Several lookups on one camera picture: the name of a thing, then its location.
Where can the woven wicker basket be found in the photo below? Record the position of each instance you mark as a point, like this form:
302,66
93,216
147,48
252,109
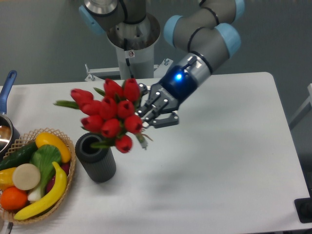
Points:
26,139

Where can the dark grey ribbed vase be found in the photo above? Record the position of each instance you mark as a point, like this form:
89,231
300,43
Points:
99,163

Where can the white metal frame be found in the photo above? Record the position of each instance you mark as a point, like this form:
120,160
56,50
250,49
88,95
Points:
302,111

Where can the black device at table edge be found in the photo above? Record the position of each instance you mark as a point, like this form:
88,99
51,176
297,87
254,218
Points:
304,209

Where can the green bok choy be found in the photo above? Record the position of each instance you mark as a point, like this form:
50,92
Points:
42,159

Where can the orange fruit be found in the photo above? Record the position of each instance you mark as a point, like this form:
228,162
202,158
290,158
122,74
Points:
13,199

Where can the red tulip bouquet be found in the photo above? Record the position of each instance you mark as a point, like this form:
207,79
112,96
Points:
113,117

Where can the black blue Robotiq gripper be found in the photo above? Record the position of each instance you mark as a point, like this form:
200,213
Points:
176,86

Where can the green cucumber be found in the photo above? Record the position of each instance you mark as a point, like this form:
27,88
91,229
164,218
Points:
19,157

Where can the blue handled saucepan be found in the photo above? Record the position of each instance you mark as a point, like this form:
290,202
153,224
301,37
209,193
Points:
8,133

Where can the yellow bell pepper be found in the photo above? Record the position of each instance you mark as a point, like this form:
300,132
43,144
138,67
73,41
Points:
6,178

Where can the purple red vegetable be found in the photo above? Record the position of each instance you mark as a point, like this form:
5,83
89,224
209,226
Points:
66,168

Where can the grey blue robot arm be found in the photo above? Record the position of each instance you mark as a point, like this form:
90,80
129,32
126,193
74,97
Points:
207,37

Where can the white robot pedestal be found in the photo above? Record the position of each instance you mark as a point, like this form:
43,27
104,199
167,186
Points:
134,45

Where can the beige round disc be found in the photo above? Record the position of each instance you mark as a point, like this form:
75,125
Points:
26,176

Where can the yellow squash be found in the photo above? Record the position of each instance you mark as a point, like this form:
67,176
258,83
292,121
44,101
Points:
46,138

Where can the yellow banana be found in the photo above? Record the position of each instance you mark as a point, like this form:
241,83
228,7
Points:
49,199

